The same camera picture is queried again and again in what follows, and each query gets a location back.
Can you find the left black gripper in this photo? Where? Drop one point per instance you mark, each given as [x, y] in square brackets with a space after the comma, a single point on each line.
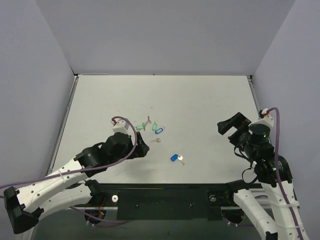
[139, 146]

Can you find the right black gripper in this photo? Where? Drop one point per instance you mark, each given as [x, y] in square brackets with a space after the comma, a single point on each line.
[239, 129]

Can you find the silver key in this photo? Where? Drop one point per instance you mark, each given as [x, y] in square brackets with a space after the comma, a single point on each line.
[180, 158]
[157, 140]

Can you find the solid blue key tag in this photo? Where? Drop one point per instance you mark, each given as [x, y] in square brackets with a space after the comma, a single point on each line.
[174, 157]

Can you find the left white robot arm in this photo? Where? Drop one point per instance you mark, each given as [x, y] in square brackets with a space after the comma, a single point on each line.
[70, 185]

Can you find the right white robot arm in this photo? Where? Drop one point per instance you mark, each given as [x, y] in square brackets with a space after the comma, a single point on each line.
[258, 143]

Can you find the loose silver key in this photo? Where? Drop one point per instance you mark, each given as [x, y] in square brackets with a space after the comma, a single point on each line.
[157, 140]

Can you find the blue clear key tag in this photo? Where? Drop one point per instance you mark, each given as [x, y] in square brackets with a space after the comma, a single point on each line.
[159, 130]

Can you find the green key tag left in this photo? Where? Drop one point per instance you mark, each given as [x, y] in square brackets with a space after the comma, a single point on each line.
[140, 127]

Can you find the green key tag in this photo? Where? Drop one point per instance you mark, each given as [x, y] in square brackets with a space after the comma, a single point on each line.
[154, 127]
[140, 127]

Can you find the grey key by green tag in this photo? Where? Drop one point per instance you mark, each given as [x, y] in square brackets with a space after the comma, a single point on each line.
[144, 124]

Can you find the green key tag right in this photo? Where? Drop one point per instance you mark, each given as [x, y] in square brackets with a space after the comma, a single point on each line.
[154, 127]

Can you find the grey key top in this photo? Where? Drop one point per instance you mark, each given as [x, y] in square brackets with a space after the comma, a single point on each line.
[148, 120]

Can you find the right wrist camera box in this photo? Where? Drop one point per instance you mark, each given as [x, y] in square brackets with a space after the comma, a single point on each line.
[267, 120]

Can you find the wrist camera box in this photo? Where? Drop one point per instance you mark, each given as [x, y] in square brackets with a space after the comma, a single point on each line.
[120, 126]
[267, 120]

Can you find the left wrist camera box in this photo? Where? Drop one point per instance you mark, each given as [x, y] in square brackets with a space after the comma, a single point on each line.
[120, 126]

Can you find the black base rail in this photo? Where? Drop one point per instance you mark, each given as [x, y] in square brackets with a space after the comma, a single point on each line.
[155, 201]

